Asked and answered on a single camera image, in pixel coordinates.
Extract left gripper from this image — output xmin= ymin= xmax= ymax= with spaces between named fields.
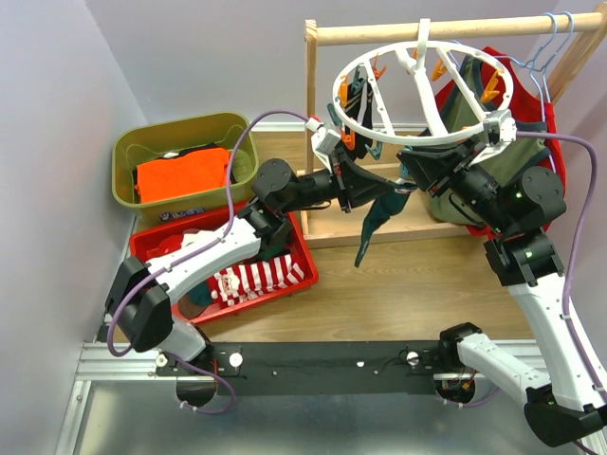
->
xmin=279 ymin=148 xmax=394 ymax=215

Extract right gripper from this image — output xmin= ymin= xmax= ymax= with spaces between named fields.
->
xmin=396 ymin=133 xmax=514 ymax=234

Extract dark green sock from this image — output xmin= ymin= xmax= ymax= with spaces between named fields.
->
xmin=355 ymin=183 xmax=417 ymax=267

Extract teal clothes peg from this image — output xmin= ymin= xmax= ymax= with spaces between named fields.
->
xmin=396 ymin=165 xmax=417 ymax=193

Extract white round clip hanger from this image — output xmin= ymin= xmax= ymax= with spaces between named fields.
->
xmin=332 ymin=18 xmax=513 ymax=146

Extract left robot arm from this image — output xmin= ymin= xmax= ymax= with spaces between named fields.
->
xmin=105 ymin=150 xmax=405 ymax=374

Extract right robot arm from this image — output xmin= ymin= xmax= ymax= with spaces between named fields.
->
xmin=398 ymin=139 xmax=606 ymax=447

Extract olive green shirt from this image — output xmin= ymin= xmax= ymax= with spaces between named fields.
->
xmin=416 ymin=52 xmax=552 ymax=224

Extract orange clothes peg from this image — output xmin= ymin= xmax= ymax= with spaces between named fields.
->
xmin=340 ymin=128 xmax=356 ymax=151

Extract wooden clothes rack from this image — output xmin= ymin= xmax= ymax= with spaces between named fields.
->
xmin=301 ymin=2 xmax=606 ymax=248

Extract black striped sock pair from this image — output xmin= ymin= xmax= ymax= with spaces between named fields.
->
xmin=340 ymin=72 xmax=374 ymax=160

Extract red shirt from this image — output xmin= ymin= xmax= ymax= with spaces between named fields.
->
xmin=433 ymin=45 xmax=567 ymax=238

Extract red white striped santa sock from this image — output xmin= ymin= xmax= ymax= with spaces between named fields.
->
xmin=206 ymin=254 xmax=304 ymax=307

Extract red plastic tray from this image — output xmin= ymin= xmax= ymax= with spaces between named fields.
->
xmin=129 ymin=207 xmax=319 ymax=325

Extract olive green plastic bin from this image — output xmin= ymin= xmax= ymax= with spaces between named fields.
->
xmin=112 ymin=112 xmax=260 ymax=227

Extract orange folded garment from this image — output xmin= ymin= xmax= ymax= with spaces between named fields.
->
xmin=134 ymin=146 xmax=231 ymax=203

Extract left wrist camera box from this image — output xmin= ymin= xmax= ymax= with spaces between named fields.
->
xmin=305 ymin=117 xmax=340 ymax=170

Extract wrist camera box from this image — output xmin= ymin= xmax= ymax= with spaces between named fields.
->
xmin=470 ymin=109 xmax=517 ymax=164
xmin=305 ymin=117 xmax=340 ymax=170

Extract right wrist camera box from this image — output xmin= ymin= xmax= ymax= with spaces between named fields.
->
xmin=470 ymin=109 xmax=517 ymax=164

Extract blue wire hanger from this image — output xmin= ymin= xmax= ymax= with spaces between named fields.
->
xmin=441 ymin=11 xmax=575 ymax=132

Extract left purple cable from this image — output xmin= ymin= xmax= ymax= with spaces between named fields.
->
xmin=106 ymin=110 xmax=314 ymax=415

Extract purple cable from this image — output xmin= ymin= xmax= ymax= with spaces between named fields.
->
xmin=106 ymin=110 xmax=314 ymax=415
xmin=514 ymin=131 xmax=607 ymax=455

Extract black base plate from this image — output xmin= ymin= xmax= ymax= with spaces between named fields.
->
xmin=156 ymin=339 xmax=456 ymax=397

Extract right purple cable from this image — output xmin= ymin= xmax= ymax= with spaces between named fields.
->
xmin=514 ymin=131 xmax=607 ymax=455

